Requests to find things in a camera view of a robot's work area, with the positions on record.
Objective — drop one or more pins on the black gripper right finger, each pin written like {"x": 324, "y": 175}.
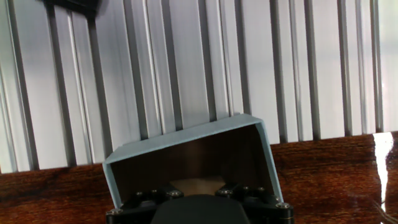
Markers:
{"x": 267, "y": 203}

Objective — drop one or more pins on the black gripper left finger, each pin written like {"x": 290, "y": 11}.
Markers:
{"x": 136, "y": 205}

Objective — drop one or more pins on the light wooden cube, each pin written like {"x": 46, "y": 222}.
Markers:
{"x": 199, "y": 186}

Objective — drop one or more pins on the deep light blue box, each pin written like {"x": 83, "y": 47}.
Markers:
{"x": 186, "y": 137}

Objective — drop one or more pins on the wood grain table mat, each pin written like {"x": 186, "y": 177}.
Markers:
{"x": 326, "y": 174}

